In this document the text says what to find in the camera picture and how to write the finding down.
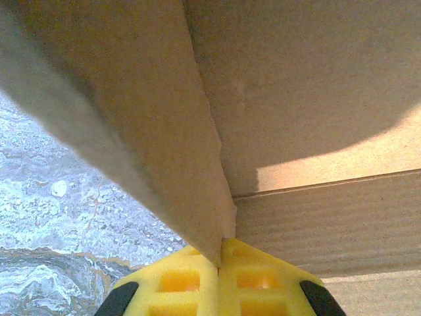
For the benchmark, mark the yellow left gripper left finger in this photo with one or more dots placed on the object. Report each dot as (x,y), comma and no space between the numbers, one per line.
(207,296)

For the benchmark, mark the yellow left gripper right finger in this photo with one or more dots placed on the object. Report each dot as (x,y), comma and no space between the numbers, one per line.
(230,289)

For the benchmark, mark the brown cardboard box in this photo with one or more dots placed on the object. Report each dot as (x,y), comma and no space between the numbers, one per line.
(296,98)

